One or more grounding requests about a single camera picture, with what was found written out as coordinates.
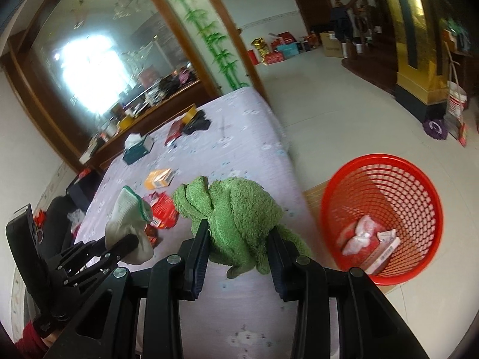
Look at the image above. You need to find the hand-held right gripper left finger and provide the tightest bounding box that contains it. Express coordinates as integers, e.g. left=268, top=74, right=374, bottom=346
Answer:
left=43, top=219, right=210, bottom=359

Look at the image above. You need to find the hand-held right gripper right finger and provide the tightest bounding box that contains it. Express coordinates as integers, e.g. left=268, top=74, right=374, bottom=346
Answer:
left=267, top=228, right=431, bottom=359

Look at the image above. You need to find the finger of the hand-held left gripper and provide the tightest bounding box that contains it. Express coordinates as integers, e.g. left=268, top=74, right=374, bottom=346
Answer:
left=62, top=257, right=121, bottom=289
left=56, top=234, right=140, bottom=270

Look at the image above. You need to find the white sock with green trim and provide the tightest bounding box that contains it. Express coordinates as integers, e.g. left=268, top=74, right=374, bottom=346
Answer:
left=105, top=186, right=155, bottom=265

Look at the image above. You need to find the red wrapper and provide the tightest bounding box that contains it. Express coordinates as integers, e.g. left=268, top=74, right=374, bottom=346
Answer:
left=144, top=191, right=179, bottom=247

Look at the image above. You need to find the green towel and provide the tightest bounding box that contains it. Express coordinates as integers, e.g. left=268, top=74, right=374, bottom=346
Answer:
left=171, top=175, right=313, bottom=279

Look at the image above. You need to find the red plastic mesh basket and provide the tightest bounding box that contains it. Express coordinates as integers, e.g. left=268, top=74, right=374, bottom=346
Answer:
left=321, top=154, right=444, bottom=286

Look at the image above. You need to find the person's left forearm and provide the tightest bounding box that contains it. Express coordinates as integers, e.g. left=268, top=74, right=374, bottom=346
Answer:
left=15, top=320, right=53, bottom=359

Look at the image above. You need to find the black bag with red trim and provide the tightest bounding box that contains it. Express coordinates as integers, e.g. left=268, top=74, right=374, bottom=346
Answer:
left=66, top=168, right=102, bottom=211

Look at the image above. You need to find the orange box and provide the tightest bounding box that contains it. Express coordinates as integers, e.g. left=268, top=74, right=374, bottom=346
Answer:
left=144, top=168, right=176, bottom=191

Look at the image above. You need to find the flat cardboard sheet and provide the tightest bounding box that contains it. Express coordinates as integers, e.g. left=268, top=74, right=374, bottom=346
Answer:
left=302, top=180, right=332, bottom=215

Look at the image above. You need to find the white plastic wrapper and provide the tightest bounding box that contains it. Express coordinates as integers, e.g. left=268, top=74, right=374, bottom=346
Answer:
left=342, top=216, right=382, bottom=257

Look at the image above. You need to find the purple floral tablecloth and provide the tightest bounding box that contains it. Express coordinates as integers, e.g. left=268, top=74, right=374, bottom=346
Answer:
left=73, top=87, right=339, bottom=359

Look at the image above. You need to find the teal tissue box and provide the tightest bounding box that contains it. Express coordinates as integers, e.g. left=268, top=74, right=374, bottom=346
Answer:
left=122, top=133, right=155, bottom=165

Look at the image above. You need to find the red and white carton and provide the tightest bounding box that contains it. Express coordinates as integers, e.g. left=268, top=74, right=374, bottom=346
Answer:
left=361, top=229, right=401, bottom=275

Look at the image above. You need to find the dark red packet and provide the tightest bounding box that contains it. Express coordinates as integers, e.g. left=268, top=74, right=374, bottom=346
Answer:
left=165, top=121, right=185, bottom=147

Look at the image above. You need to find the black cloth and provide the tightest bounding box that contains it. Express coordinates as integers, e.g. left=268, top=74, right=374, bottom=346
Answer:
left=183, top=110, right=212, bottom=136

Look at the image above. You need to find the wooden sideboard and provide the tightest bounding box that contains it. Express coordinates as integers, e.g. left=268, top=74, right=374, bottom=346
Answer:
left=79, top=78, right=211, bottom=174

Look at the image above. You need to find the yellow box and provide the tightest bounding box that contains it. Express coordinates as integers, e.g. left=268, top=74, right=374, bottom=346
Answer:
left=181, top=107, right=200, bottom=126

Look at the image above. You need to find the bamboo painted glass panel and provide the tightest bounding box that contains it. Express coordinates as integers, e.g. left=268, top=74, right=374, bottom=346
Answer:
left=150, top=0, right=263, bottom=98

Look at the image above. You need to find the cardboard box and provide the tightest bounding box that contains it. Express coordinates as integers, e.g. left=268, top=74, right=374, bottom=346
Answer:
left=319, top=31, right=347, bottom=58

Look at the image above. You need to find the white and red sack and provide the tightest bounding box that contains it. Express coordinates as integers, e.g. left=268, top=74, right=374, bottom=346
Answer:
left=445, top=81, right=468, bottom=128

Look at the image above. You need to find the wooden broom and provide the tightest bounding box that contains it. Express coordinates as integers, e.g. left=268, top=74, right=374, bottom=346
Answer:
left=442, top=40, right=468, bottom=146

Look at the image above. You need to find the gold tiled pillar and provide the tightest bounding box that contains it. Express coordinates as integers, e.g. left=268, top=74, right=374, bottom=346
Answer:
left=376, top=0, right=450, bottom=120

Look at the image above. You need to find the large wood-framed wall mirror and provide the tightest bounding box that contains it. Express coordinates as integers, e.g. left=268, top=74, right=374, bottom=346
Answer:
left=0, top=0, right=221, bottom=174

